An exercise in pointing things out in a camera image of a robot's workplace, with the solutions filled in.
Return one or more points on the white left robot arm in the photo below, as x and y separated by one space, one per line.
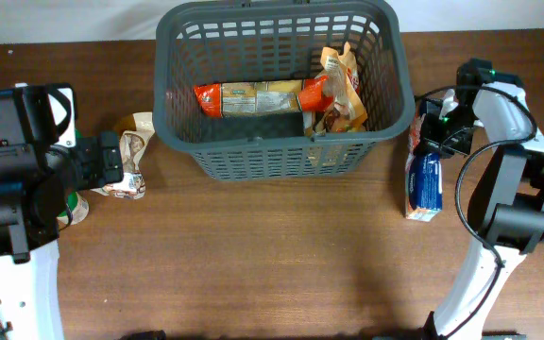
42 162

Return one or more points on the blue tissue pack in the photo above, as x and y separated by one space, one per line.
423 172

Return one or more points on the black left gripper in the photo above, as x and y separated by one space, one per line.
90 159

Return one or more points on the green white cup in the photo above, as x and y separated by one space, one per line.
78 209

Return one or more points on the beige brown snack pouch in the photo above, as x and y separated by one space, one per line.
135 131

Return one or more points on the grey plastic basket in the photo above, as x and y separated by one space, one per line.
199 43

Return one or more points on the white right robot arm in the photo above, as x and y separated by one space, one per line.
499 194

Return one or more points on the beige coffee pouch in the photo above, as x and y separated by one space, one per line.
347 112

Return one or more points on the orange spaghetti pack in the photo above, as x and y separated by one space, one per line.
256 99

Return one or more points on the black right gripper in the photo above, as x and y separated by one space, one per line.
431 139

